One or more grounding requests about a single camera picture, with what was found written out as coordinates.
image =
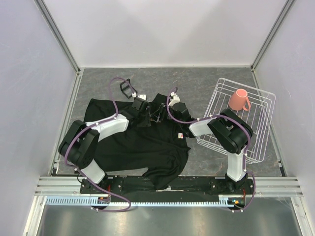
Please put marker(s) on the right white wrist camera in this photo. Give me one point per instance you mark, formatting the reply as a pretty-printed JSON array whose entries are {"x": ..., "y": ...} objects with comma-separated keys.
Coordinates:
[{"x": 174, "y": 99}]

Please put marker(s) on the black phone stand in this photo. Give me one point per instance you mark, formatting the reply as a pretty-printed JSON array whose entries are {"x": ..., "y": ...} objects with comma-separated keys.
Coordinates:
[{"x": 126, "y": 88}]

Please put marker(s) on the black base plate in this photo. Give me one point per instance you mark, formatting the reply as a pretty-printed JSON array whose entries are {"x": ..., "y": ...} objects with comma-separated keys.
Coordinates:
[{"x": 181, "y": 188}]

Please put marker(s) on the white wire basket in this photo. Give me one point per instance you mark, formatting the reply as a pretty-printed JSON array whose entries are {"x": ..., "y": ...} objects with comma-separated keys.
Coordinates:
[{"x": 258, "y": 117}]

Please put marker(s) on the black polo shirt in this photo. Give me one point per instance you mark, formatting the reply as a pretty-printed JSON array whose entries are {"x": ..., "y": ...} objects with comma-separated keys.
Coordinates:
[{"x": 158, "y": 148}]

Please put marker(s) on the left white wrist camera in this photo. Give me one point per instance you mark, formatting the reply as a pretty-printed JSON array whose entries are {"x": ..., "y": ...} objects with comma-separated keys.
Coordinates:
[{"x": 139, "y": 97}]

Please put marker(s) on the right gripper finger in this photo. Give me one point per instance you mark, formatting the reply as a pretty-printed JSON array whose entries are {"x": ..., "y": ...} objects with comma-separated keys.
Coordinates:
[
  {"x": 162, "y": 112},
  {"x": 155, "y": 116}
]

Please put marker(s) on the slotted cable duct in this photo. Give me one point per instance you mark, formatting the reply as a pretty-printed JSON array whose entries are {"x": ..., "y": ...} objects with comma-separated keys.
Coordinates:
[{"x": 96, "y": 201}]

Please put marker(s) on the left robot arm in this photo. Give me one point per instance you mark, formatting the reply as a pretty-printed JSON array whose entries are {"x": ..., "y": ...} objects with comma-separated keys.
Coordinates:
[{"x": 81, "y": 140}]

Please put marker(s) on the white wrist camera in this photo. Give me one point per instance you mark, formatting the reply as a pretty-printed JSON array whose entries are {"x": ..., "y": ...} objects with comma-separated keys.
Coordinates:
[
  {"x": 139, "y": 97},
  {"x": 174, "y": 99}
]

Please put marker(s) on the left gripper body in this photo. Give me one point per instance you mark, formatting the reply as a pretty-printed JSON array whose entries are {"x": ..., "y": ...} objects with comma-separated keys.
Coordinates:
[{"x": 144, "y": 119}]

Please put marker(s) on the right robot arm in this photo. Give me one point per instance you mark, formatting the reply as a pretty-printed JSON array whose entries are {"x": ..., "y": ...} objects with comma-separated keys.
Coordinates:
[{"x": 232, "y": 133}]

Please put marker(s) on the pink mug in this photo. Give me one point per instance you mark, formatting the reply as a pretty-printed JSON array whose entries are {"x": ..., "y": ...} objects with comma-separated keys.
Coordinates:
[{"x": 240, "y": 101}]

